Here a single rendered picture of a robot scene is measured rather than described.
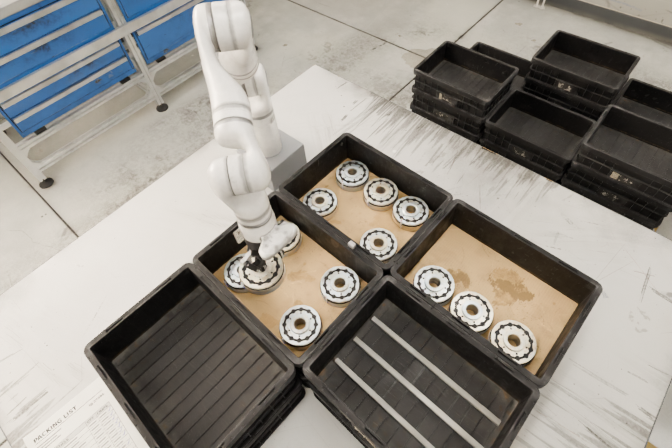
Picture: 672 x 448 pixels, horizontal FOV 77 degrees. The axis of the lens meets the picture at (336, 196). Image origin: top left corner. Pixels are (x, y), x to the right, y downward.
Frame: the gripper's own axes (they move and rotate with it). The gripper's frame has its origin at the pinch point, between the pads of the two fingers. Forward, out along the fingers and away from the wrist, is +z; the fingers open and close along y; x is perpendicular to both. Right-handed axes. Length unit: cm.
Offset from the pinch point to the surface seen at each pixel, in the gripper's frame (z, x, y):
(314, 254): 17.3, -1.2, -13.3
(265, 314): 17.2, 1.3, 7.4
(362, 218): 17.3, 1.3, -31.1
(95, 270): 30, -56, 31
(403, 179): 11.6, 4.1, -46.4
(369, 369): 17.1, 29.7, 0.3
